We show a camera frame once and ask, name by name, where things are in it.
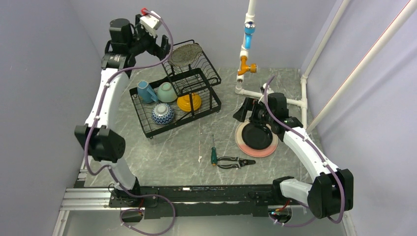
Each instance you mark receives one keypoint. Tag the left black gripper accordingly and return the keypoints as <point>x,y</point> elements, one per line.
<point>161,51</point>

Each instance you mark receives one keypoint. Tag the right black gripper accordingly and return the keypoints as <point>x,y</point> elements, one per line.
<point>248,104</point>

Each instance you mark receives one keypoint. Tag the black ceramic plate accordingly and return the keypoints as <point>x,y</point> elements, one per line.
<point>257,137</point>

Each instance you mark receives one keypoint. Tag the pink rimmed ceramic plate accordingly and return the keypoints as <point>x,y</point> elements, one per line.
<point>252,152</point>

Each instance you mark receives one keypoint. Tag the speckled grey ceramic plate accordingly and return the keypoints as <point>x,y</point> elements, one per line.
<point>185,55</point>

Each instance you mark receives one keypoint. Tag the blue floral ceramic mug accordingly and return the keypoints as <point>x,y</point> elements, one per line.
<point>146,92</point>

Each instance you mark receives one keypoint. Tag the mint green ceramic bowl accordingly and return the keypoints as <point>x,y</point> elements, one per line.
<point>166,93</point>

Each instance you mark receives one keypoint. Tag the yellow ribbed ceramic bowl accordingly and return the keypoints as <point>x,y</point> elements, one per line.
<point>188,102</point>

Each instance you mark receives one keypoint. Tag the red patterned ceramic bowl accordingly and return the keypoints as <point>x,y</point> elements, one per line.
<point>162,114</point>

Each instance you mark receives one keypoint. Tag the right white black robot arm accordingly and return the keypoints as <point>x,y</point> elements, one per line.
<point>332,189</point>

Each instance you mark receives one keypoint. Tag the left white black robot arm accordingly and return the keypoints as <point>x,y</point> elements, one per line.
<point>103,147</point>

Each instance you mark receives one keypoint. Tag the black grey pliers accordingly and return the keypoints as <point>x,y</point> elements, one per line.
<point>226,162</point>

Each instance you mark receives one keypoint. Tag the orange pipe valve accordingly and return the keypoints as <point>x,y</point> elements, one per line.
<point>244,67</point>

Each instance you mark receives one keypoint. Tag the blue cylinder on pipe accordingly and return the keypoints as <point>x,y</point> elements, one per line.
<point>249,29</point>

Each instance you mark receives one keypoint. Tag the white tall pole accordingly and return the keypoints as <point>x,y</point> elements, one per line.
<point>405,13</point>

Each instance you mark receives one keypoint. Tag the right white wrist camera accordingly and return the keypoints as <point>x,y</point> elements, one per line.
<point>264,92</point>

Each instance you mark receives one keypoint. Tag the green handled screwdriver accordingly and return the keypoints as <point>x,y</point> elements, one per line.
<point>213,157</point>

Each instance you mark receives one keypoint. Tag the black wire dish rack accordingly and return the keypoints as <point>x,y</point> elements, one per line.
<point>198,77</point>

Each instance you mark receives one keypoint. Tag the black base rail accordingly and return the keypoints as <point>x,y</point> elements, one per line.
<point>203,200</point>

